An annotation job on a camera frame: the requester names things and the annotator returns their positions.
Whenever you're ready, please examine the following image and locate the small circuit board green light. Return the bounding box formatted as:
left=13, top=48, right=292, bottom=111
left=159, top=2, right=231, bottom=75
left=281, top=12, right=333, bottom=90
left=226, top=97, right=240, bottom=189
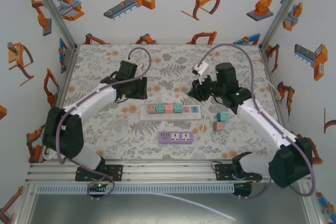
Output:
left=87, top=181, right=108, bottom=196

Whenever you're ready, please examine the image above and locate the aluminium frame rail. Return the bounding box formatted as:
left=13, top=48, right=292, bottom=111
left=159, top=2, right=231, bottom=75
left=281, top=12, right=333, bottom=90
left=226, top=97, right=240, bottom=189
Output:
left=25, top=159, right=312, bottom=185

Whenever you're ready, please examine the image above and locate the aluminium side rail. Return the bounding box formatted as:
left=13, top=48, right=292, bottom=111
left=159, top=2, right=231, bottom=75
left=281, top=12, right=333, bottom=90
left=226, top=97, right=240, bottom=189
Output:
left=49, top=47, right=79, bottom=114
left=258, top=45, right=292, bottom=133

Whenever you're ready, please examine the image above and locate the white slotted cable duct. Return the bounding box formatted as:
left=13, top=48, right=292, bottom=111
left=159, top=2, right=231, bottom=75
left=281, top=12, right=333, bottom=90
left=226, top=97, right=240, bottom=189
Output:
left=35, top=184, right=236, bottom=195

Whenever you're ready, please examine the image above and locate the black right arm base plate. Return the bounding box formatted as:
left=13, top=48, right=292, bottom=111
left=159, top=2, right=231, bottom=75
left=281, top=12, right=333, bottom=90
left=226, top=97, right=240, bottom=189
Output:
left=215, top=163, right=263, bottom=183

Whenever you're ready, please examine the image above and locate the white six-socket power strip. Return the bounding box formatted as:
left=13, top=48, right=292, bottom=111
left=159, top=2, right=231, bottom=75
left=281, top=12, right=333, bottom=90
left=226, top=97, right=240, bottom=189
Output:
left=139, top=104, right=203, bottom=122

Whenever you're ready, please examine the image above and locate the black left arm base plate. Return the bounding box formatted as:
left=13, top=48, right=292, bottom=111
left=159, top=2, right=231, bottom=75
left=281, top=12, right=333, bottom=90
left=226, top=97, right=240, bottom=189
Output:
left=75, top=164, right=123, bottom=182

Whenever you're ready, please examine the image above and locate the thin white tube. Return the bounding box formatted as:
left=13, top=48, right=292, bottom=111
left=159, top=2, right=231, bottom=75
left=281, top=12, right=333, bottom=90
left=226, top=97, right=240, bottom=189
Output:
left=153, top=191, right=237, bottom=221

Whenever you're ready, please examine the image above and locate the floral patterned table mat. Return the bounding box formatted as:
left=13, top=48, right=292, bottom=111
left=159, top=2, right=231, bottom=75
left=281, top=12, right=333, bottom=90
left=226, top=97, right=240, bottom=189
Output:
left=56, top=43, right=292, bottom=161

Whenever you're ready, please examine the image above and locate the long white power cord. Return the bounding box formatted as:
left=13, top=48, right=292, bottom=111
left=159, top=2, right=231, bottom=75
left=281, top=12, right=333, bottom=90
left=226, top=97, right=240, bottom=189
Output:
left=191, top=49, right=280, bottom=141

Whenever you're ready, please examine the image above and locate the aluminium frame post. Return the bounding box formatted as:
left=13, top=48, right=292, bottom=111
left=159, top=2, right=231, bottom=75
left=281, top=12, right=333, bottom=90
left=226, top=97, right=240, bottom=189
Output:
left=26, top=0, right=79, bottom=50
left=258, top=0, right=312, bottom=50

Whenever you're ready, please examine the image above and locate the purple power strip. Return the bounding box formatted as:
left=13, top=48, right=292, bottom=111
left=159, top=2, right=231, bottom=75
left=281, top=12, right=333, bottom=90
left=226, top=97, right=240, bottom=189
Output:
left=157, top=131, right=194, bottom=145

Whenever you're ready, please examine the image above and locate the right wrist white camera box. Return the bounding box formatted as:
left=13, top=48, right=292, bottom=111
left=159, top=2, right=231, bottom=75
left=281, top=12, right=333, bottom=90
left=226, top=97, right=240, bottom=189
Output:
left=192, top=62, right=211, bottom=83

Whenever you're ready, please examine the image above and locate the small black connector box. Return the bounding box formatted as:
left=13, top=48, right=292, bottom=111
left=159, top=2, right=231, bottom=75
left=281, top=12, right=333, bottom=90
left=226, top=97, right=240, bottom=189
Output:
left=233, top=183, right=253, bottom=199

